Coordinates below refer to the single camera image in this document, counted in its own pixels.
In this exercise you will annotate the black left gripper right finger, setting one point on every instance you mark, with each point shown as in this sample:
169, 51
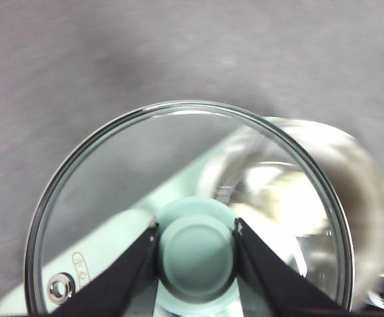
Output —
271, 287

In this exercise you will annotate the glass pot lid green knob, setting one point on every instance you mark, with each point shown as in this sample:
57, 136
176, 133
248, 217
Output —
195, 254

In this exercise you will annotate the green breakfast machine base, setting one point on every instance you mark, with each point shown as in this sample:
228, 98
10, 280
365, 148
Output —
113, 231

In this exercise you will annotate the plain white steamed bun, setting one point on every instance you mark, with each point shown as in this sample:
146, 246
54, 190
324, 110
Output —
287, 204

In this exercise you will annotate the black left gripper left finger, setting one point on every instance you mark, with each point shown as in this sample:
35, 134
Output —
122, 287

